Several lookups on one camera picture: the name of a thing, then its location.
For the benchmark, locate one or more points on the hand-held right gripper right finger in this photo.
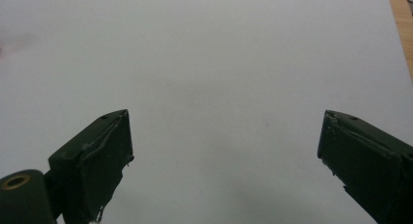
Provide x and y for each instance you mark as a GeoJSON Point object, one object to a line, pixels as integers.
{"type": "Point", "coordinates": [367, 159]}

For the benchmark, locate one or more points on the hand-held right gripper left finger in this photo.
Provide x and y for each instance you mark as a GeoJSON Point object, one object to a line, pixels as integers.
{"type": "Point", "coordinates": [94, 162]}

